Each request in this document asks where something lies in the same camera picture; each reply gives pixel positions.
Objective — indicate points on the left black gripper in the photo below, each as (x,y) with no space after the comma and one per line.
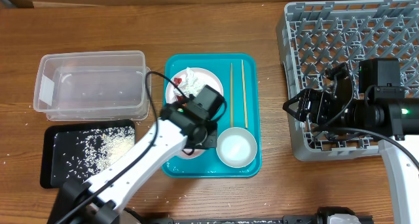
(211,138)

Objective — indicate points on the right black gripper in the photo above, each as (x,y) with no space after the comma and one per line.
(318,97)

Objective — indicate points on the small pink rice bowl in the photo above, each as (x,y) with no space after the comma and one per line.
(190,153)

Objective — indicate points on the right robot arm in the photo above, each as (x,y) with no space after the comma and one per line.
(373,107)

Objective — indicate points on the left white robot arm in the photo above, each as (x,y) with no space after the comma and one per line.
(103,197)

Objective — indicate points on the grey dishwasher rack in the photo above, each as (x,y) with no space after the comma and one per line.
(315,36)

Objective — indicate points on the grey bowl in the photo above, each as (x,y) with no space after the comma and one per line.
(236,147)

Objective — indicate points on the left wooden chopstick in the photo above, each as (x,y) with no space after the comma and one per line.
(231,95)

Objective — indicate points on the wooden chopstick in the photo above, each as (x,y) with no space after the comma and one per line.
(231,95)
(244,94)

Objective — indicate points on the crumpled white tissue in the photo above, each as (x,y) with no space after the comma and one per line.
(193,84)

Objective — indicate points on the large pink plate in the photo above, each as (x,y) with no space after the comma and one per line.
(208,77)

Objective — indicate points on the red foil snack wrapper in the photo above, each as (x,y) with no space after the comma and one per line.
(179,89)

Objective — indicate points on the teal plastic tray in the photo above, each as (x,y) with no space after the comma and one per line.
(208,164)

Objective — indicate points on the right wooden chopstick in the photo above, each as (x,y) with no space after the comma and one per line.
(244,94)

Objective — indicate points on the clear plastic bin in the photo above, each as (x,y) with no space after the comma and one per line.
(92,86)

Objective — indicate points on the black tray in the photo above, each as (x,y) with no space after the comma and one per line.
(52,167)

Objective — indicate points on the black rail at table edge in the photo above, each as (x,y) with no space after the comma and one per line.
(323,215)

